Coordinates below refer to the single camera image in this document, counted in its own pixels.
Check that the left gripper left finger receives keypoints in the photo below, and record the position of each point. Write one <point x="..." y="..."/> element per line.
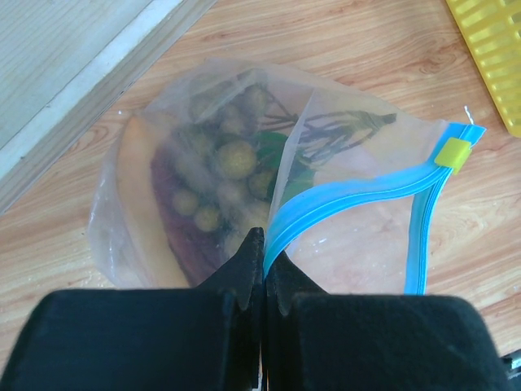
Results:
<point x="202" y="338"/>

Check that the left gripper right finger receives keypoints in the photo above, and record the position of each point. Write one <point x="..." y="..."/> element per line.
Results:
<point x="315" y="340"/>

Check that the clear zip top bag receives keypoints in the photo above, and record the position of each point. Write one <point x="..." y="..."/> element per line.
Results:
<point x="362" y="227"/>

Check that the longan fruit bunch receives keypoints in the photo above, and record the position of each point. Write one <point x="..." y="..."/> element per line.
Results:
<point x="227" y="159"/>

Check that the wooden clothes rack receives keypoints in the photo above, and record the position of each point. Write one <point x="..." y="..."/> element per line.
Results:
<point x="63" y="63"/>

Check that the yellow plastic basket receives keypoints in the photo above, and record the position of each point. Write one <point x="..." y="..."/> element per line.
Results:
<point x="491" y="31"/>

